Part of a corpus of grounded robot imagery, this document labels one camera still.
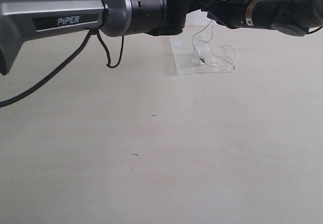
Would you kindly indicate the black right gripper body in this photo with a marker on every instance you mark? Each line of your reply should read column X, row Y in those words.
column 228, row 13

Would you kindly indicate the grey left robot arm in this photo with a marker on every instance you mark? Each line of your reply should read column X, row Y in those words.
column 24, row 20

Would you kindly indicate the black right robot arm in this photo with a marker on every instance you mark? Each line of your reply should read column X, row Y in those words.
column 291, row 17

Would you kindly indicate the clear plastic storage box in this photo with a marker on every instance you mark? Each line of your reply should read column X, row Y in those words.
column 189, row 54

